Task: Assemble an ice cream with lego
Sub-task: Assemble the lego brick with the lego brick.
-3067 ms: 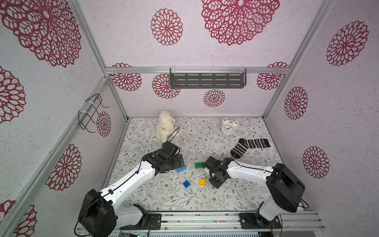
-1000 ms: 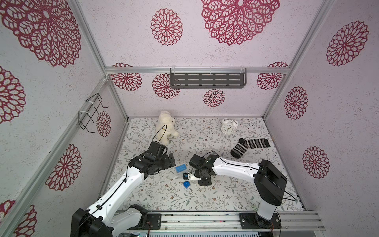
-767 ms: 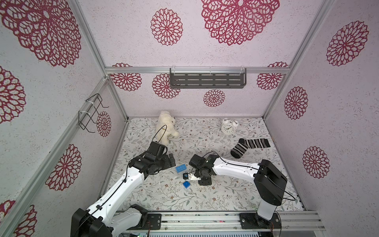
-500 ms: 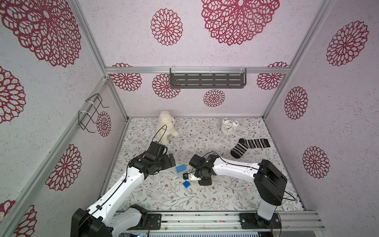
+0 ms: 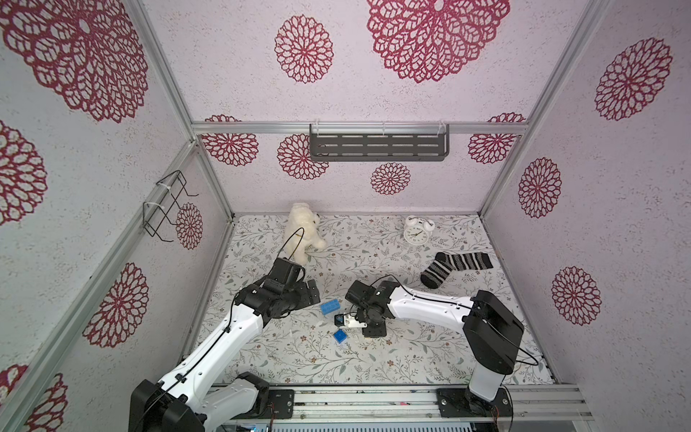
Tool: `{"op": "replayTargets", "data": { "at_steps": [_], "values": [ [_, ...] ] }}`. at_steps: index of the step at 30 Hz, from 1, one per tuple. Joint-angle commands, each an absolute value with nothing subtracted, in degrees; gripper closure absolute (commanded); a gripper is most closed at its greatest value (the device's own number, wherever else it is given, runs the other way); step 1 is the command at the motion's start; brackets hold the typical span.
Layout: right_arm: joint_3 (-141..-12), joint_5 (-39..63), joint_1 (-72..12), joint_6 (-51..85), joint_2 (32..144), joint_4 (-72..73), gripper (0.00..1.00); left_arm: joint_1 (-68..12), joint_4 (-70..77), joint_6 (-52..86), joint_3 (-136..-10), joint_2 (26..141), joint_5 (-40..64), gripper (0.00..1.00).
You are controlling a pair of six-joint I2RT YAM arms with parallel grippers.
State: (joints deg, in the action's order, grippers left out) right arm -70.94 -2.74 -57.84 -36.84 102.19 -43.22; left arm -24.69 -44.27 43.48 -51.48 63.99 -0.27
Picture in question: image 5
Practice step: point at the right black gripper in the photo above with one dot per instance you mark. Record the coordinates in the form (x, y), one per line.
(359, 317)

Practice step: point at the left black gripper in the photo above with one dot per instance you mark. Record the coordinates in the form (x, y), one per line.
(304, 298)

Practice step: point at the light blue long lego brick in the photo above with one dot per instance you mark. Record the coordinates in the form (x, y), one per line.
(332, 306)

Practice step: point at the dark blue small lego brick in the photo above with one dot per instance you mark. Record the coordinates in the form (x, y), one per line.
(340, 336)

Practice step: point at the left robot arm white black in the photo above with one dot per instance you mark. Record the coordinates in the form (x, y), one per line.
(183, 399)

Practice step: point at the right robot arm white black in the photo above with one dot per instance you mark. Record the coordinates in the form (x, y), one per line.
(494, 334)

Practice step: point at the white plush teddy bear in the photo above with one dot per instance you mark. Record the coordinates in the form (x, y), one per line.
(301, 231)

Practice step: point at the black grey striped sock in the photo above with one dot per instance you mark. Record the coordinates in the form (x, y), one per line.
(444, 264)

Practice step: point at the white alarm clock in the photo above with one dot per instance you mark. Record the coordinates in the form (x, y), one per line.
(418, 230)

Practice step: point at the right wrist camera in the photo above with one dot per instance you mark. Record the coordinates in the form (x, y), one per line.
(349, 321)

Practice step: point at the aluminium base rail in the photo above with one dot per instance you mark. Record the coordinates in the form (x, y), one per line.
(435, 403)

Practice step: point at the grey metal wall shelf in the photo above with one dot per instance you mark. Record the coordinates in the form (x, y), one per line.
(378, 147)

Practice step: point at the black wire wall rack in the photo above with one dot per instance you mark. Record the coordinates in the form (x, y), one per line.
(154, 214)

